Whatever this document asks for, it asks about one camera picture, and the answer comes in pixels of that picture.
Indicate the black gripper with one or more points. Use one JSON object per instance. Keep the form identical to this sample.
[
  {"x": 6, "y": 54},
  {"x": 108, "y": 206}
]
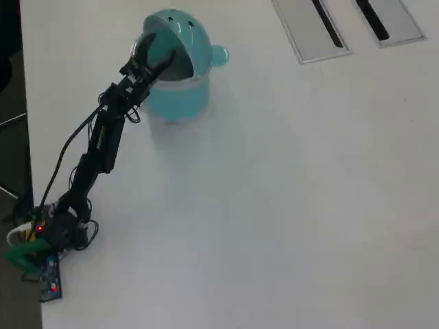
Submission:
[{"x": 142, "y": 76}]

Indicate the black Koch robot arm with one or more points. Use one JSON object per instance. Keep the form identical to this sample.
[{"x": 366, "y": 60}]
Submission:
[{"x": 103, "y": 137}]

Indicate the teal whale-shaped bin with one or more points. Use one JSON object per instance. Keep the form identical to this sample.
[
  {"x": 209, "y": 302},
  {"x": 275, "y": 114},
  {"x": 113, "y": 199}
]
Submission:
[{"x": 181, "y": 99}]

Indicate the grey metal bar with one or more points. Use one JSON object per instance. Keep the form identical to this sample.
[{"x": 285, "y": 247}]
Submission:
[
  {"x": 13, "y": 119},
  {"x": 8, "y": 192}
]

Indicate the small yellow object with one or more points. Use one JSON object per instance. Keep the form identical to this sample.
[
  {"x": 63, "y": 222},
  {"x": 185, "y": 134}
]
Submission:
[{"x": 25, "y": 236}]

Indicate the green table clamp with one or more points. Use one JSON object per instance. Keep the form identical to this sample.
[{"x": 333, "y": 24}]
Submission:
[{"x": 20, "y": 253}]

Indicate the blue circuit board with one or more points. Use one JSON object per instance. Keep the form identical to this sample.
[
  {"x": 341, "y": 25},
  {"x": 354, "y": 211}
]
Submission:
[{"x": 51, "y": 274}]

